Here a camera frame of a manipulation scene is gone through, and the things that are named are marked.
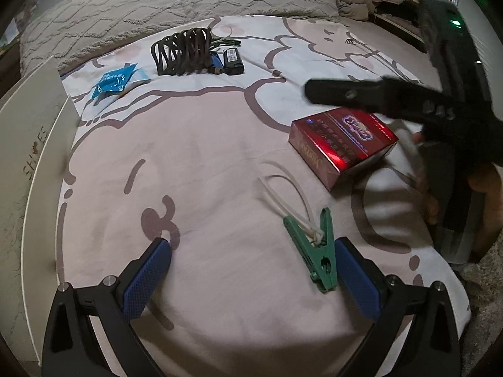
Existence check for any red box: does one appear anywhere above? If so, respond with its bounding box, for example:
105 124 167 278
288 106 400 191

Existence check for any brown hair claw clip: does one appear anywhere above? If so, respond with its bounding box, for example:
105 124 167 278
151 27 213 76

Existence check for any green clothespin white loop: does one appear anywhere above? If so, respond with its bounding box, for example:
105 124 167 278
257 173 339 294

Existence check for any printed bear blanket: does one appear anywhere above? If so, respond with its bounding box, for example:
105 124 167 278
58 14 472 377

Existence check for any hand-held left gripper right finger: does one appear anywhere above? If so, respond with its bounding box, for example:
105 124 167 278
335 238 460 377

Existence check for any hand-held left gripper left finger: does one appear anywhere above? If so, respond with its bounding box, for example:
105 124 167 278
42 238 172 377

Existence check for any bed with beige sheet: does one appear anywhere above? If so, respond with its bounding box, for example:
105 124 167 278
283 14 445 87

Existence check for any person's right hand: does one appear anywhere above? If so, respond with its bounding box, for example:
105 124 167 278
413 130 500 226

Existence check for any wall shelf niche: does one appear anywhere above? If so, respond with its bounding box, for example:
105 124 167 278
346 0 456 48

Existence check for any blue packet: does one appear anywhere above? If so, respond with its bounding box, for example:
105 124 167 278
90 63 152 101

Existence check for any person's right forearm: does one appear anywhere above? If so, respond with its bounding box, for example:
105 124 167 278
458 239 503 346

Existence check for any white shoe box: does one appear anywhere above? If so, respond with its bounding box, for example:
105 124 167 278
0 55 81 368

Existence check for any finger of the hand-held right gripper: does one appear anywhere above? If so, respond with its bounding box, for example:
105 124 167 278
305 77 434 122

